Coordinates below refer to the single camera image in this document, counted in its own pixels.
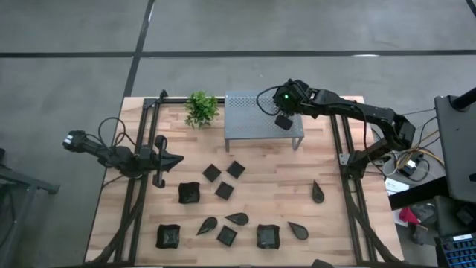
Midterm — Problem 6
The grey metal table frame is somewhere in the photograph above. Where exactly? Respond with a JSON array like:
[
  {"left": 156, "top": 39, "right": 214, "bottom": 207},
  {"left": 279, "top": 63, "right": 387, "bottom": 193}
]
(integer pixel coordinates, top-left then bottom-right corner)
[{"left": 0, "top": 163, "right": 60, "bottom": 268}]

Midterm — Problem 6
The black wavy square bowl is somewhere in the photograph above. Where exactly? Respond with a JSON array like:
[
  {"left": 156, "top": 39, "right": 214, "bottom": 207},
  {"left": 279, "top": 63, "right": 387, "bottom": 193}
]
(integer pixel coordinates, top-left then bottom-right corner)
[
  {"left": 255, "top": 223, "right": 282, "bottom": 250},
  {"left": 177, "top": 181, "right": 202, "bottom": 205},
  {"left": 155, "top": 223, "right": 182, "bottom": 250}
]

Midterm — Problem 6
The grey computer case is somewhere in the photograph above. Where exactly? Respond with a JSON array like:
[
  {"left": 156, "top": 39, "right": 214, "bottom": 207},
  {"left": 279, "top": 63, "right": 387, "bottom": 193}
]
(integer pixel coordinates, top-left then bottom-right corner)
[{"left": 434, "top": 95, "right": 476, "bottom": 204}]

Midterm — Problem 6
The backlit black keyboard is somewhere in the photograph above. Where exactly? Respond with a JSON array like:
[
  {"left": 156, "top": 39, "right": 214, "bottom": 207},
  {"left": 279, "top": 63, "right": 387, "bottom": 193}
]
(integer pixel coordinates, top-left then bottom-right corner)
[{"left": 434, "top": 232, "right": 476, "bottom": 268}]

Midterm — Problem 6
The grey perforated metal shelf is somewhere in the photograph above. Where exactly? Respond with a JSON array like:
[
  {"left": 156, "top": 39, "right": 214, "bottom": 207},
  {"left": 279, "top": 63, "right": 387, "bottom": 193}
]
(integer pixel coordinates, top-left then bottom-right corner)
[{"left": 224, "top": 90, "right": 305, "bottom": 153}]

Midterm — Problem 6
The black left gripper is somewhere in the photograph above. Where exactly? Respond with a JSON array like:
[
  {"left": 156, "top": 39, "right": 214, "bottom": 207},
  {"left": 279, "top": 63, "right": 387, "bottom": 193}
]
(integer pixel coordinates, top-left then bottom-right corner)
[{"left": 139, "top": 134, "right": 185, "bottom": 189}]

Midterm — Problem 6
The red cone-shaped object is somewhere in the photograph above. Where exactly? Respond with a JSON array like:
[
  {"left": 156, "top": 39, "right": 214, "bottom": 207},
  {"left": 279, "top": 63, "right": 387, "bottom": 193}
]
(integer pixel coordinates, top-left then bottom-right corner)
[{"left": 398, "top": 207, "right": 421, "bottom": 226}]

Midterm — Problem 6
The tangled power cable bundle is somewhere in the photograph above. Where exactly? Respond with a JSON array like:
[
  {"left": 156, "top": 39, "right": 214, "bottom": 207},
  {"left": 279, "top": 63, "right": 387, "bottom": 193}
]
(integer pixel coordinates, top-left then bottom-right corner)
[{"left": 379, "top": 107, "right": 446, "bottom": 183}]

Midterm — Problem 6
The small black square plate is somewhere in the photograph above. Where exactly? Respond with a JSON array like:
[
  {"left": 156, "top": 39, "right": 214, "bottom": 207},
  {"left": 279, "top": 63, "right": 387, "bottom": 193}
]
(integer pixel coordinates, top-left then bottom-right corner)
[
  {"left": 214, "top": 180, "right": 236, "bottom": 201},
  {"left": 216, "top": 225, "right": 239, "bottom": 248},
  {"left": 225, "top": 159, "right": 247, "bottom": 179},
  {"left": 202, "top": 163, "right": 223, "bottom": 183}
]

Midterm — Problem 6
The black aluminium extrusion frame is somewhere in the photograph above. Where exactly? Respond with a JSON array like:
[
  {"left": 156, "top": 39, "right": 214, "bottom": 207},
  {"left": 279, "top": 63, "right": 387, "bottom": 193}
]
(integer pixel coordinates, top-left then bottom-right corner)
[{"left": 84, "top": 89, "right": 405, "bottom": 267}]

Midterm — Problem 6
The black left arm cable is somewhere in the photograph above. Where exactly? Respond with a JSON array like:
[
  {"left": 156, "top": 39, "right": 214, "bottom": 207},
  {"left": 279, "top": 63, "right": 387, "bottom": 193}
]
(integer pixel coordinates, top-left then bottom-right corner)
[{"left": 97, "top": 116, "right": 129, "bottom": 148}]

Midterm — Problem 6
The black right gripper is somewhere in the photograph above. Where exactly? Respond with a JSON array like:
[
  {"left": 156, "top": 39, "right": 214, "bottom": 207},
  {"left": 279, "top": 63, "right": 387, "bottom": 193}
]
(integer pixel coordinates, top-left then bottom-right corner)
[{"left": 273, "top": 78, "right": 312, "bottom": 131}]

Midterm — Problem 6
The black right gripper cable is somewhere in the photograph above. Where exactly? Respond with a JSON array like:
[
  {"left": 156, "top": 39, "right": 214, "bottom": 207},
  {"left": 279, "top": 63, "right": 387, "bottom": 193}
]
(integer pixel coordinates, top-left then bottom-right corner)
[{"left": 255, "top": 86, "right": 283, "bottom": 116}]

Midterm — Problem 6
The black round pole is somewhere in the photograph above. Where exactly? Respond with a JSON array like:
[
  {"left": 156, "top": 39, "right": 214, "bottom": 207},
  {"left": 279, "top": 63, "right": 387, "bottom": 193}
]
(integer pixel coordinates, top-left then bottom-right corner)
[{"left": 449, "top": 87, "right": 476, "bottom": 112}]

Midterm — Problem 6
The black teardrop plate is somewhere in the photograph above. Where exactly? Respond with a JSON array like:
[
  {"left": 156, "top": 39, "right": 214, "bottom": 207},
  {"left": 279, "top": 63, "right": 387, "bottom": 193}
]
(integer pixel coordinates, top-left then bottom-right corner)
[
  {"left": 311, "top": 179, "right": 326, "bottom": 205},
  {"left": 287, "top": 221, "right": 310, "bottom": 241},
  {"left": 196, "top": 216, "right": 219, "bottom": 237},
  {"left": 224, "top": 211, "right": 250, "bottom": 227}
]

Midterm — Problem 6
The white paper sheet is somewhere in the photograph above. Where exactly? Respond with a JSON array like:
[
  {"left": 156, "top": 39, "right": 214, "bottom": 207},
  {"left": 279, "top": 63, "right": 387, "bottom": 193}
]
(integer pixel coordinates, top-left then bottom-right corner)
[{"left": 385, "top": 176, "right": 410, "bottom": 197}]

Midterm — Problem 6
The potted green artificial plant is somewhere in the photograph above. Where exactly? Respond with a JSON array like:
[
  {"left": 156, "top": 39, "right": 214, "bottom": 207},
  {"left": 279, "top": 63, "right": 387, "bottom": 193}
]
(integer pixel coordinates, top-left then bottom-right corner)
[{"left": 184, "top": 90, "right": 220, "bottom": 130}]

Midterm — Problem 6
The small power adapter box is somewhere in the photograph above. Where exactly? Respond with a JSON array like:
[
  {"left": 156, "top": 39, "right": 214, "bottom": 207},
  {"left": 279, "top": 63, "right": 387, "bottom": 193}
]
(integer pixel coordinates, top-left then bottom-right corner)
[{"left": 399, "top": 158, "right": 421, "bottom": 178}]

